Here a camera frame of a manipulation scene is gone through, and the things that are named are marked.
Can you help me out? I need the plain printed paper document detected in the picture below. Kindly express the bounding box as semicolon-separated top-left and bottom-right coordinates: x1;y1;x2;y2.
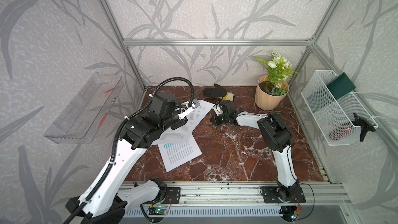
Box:
151;100;214;146

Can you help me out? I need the highlighted printed paper document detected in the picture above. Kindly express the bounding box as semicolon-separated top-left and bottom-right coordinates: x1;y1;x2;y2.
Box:
158;134;202;172

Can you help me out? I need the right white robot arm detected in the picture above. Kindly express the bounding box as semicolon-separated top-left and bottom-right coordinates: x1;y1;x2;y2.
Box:
210;100;300;202

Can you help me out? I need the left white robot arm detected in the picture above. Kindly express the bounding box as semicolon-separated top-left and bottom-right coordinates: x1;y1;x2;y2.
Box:
65;93;199;224

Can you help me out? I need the terracotta flower pot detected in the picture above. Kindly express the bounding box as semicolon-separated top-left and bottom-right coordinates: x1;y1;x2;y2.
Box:
255;75;287;111

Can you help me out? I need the green artificial plant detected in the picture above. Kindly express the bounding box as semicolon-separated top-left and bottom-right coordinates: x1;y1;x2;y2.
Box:
254;51;297;96

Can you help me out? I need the dark green book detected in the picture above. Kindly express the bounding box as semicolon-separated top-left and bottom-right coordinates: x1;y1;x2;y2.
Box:
326;73;356;100

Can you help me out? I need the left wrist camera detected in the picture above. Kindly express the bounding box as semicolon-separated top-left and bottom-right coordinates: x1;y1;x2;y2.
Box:
178;99;200;119

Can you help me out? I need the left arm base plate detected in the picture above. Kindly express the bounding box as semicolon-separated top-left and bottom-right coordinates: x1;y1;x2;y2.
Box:
144;187;181;204

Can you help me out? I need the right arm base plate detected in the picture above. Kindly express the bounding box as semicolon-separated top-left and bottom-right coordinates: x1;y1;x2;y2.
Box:
260;186;306;204

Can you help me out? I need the clear acrylic wall shelf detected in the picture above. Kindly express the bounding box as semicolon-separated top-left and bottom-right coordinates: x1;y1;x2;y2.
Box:
44;72;124;144

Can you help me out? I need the white wire mesh basket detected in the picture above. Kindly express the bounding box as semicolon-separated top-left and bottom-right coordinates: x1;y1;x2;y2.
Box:
301;70;378;146

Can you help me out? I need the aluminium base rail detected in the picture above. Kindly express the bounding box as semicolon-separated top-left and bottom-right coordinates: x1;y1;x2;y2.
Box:
118;181;352;207

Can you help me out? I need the black corrugated cable conduit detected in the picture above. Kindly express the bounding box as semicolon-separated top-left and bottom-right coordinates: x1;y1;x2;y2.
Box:
62;77;195;224

